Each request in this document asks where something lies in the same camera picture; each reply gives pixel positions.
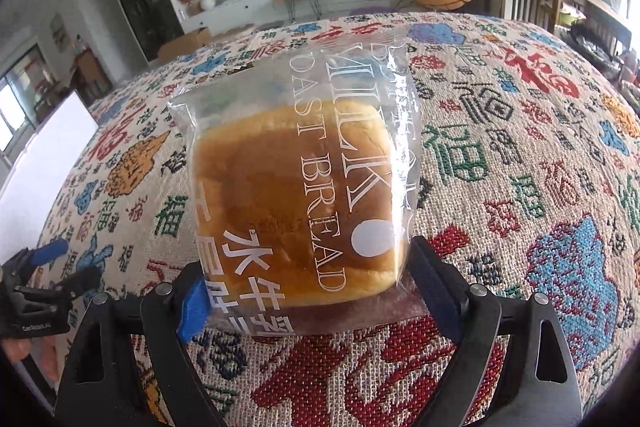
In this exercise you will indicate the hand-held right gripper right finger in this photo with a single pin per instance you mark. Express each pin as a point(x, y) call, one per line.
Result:
point(431, 278)

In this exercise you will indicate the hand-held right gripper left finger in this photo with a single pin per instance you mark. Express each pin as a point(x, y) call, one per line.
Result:
point(192, 312)

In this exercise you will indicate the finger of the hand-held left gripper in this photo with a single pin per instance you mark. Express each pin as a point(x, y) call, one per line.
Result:
point(50, 251)
point(82, 281)

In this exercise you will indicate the white box with cardboard bottom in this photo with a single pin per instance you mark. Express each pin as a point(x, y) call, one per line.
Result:
point(45, 167)

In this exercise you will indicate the square toast bread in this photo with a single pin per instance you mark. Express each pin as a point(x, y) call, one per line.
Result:
point(290, 187)

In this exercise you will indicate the person's left hand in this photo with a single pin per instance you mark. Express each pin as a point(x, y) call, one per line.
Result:
point(22, 349)

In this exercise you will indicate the printed woven blanket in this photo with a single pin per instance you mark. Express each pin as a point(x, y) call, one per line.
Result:
point(500, 147)

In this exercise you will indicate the glass balcony door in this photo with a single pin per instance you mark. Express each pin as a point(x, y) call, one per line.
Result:
point(17, 97)

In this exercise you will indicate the wooden dining furniture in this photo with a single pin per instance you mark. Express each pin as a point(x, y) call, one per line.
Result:
point(90, 74)

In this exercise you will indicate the brown cardboard box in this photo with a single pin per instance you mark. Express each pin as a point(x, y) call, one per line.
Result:
point(184, 43)

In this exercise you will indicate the purple round rug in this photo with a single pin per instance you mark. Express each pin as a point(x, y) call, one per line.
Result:
point(372, 10)

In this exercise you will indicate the framed wall picture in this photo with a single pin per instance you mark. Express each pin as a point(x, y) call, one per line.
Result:
point(58, 33)

